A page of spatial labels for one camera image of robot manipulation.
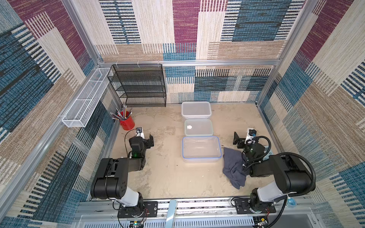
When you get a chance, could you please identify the grey cleaning cloth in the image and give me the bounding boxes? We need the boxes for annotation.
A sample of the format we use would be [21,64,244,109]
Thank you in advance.
[222,147,247,190]

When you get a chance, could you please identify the blue-rimmed clear lunch box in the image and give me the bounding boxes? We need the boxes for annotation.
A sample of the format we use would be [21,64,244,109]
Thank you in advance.
[182,136,222,163]

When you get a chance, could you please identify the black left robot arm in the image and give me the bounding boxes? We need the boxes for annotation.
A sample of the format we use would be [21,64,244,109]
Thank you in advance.
[90,135,154,218]

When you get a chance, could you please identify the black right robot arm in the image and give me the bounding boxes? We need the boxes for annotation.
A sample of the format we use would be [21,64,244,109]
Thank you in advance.
[232,128,316,214]

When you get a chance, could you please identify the green-rimmed lunch box lid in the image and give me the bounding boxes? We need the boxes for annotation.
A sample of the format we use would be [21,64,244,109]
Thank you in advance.
[184,119,214,137]

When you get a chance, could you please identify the clear far lunch box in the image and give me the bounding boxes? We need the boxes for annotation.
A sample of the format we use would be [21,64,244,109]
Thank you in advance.
[181,102,212,119]

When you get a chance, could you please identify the light blue calculator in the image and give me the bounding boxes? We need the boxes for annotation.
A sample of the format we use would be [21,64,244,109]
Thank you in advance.
[263,146,273,161]

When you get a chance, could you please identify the red pencil cup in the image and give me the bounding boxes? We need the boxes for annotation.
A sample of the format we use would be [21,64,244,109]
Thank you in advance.
[119,116,135,131]

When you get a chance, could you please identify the pens in red cup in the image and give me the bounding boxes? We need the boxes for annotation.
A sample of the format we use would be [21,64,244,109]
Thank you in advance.
[109,106,133,121]

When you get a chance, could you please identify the black mesh shelf rack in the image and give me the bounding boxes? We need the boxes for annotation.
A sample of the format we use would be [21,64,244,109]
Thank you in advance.
[108,64,167,107]

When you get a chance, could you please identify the blue tape roll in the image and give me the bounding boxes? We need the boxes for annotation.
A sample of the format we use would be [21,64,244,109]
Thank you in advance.
[286,197,297,208]

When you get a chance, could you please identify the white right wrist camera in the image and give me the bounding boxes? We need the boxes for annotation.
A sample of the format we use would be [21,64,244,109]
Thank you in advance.
[245,128,257,144]

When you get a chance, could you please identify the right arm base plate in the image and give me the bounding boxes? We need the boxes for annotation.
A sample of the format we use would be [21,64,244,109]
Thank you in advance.
[231,197,276,215]

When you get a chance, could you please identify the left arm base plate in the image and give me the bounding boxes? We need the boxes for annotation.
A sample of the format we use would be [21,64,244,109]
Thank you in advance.
[117,201,158,219]

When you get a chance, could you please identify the white wire wall basket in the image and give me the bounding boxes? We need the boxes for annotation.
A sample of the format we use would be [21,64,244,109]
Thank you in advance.
[62,68,110,128]

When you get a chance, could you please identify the aluminium front rail frame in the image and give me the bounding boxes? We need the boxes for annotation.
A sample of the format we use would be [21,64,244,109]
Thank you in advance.
[71,196,325,228]

